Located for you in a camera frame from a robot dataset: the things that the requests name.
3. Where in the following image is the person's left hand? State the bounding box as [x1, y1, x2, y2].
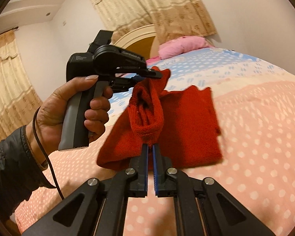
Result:
[26, 75, 113, 164]

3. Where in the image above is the pink folded blanket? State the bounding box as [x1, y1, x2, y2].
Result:
[158, 36, 213, 60]

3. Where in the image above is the beige curtain at left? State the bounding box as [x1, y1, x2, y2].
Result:
[0, 30, 42, 141]

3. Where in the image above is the beige patterned curtain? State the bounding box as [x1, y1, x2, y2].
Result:
[90, 0, 217, 44]

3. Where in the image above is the thin black cable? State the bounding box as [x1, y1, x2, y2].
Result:
[32, 106, 65, 201]

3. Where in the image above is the dark jacket left forearm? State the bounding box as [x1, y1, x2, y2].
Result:
[0, 126, 55, 223]

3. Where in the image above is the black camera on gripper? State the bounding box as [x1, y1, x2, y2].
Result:
[87, 30, 113, 54]

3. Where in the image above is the blue pink dotted bedsheet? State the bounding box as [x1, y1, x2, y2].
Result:
[15, 48, 295, 235]

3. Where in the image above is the cream wooden headboard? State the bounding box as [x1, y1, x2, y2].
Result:
[114, 24, 160, 60]

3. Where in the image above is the red knitted sweater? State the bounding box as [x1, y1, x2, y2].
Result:
[97, 69, 222, 171]

